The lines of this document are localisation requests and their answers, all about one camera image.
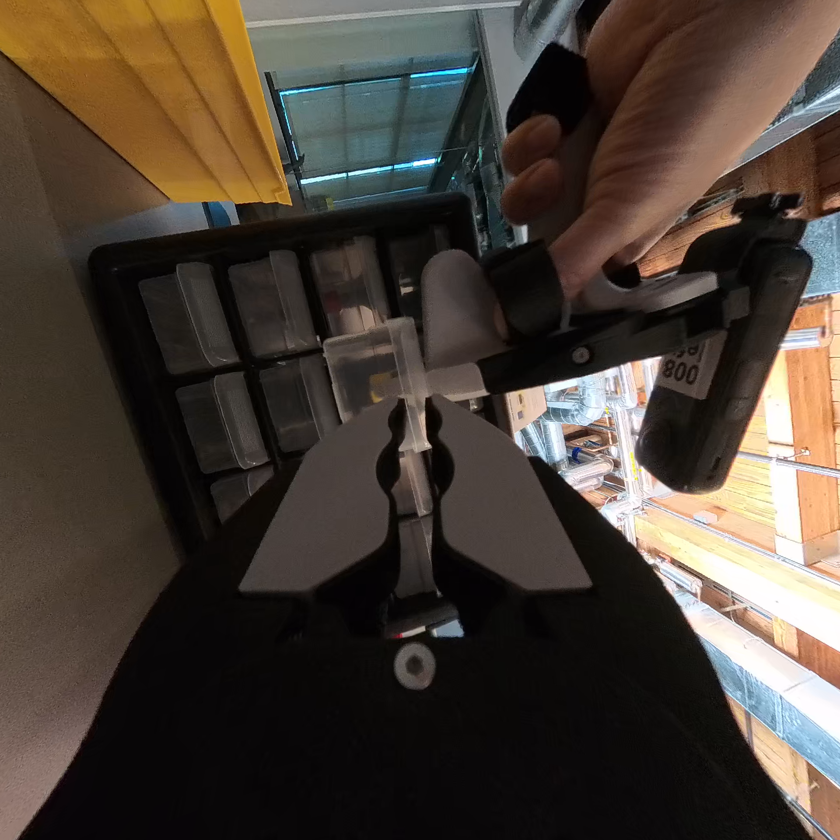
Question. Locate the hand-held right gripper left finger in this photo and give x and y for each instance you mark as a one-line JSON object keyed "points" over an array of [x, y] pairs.
{"points": [[322, 525]]}

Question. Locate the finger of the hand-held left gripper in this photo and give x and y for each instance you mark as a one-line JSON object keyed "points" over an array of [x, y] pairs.
{"points": [[460, 309], [453, 383]]}

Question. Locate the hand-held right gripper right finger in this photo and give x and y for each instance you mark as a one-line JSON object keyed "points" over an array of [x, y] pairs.
{"points": [[512, 525]]}

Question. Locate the clear plastic drawer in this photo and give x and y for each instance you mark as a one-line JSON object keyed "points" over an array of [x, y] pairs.
{"points": [[374, 368]]}

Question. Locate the black drawer cabinet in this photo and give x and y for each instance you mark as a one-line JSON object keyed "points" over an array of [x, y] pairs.
{"points": [[118, 302]]}

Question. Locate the yellow plastic bin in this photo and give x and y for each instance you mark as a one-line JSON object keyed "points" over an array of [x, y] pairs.
{"points": [[145, 92]]}

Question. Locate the person's left hand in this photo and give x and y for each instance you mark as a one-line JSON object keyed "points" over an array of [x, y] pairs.
{"points": [[683, 105]]}

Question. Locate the glass partition wall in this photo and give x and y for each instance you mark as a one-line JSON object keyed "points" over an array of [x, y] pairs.
{"points": [[381, 125]]}

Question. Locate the metal air duct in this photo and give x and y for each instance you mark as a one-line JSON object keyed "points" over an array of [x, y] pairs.
{"points": [[775, 683]]}

